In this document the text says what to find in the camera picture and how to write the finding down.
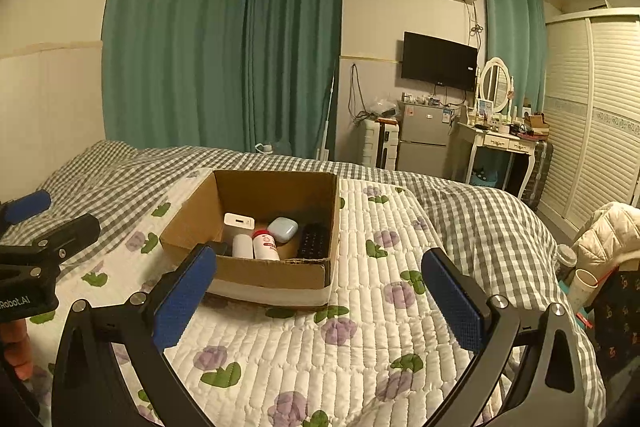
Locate dark suitcase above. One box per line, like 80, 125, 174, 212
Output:
525, 139, 555, 212

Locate glass jar with lid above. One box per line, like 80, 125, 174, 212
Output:
555, 243, 578, 280

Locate person's left hand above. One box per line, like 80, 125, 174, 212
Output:
0, 318, 35, 382

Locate white floral quilt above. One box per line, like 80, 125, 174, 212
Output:
25, 167, 596, 427

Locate white power adapter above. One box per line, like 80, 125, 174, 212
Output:
223, 212, 257, 240

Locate blue earbuds case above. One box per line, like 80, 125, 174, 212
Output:
266, 217, 300, 244

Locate red capped white bottle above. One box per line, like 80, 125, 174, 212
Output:
251, 229, 281, 262

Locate brown cardboard box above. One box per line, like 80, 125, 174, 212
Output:
160, 169, 341, 308

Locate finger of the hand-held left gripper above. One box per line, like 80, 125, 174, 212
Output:
0, 213, 101, 279
0, 189, 52, 228

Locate green corner curtain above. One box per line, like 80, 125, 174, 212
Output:
245, 0, 345, 160

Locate hanging black cables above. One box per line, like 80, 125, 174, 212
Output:
348, 63, 373, 122

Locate white pole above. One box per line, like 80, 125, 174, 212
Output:
317, 74, 337, 160

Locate grey checked duvet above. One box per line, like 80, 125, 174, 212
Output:
0, 139, 608, 413

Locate white dressing table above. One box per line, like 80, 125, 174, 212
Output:
450, 119, 538, 202

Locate white paper cup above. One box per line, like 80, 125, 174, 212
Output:
570, 268, 598, 310

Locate white suitcase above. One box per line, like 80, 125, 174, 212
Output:
364, 117, 401, 168

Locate air conditioner cable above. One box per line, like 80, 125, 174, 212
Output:
467, 0, 483, 38

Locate clear plastic bag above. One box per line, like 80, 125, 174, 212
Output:
372, 96, 401, 118

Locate white down jacket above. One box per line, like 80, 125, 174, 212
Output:
570, 202, 640, 270

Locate grey small fridge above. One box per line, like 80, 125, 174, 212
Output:
396, 101, 453, 180

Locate black remote control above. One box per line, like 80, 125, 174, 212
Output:
296, 223, 331, 260

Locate white louvred wardrobe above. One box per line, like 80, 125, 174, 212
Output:
537, 7, 640, 230

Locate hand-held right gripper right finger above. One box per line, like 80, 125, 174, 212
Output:
421, 248, 593, 427

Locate white oval mirror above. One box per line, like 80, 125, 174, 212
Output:
477, 57, 514, 112

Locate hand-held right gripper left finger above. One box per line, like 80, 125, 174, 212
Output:
51, 243, 218, 427

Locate wide green curtain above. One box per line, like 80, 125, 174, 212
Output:
101, 0, 251, 152

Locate dark patterned garment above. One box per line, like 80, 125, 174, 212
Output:
590, 264, 640, 380

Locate white handheld device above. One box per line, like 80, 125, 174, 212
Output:
232, 233, 254, 259

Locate black wall television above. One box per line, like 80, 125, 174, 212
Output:
401, 32, 479, 92

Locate narrow green curtain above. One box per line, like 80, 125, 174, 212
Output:
525, 0, 548, 110

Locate green window curtain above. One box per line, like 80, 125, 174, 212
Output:
482, 0, 531, 75

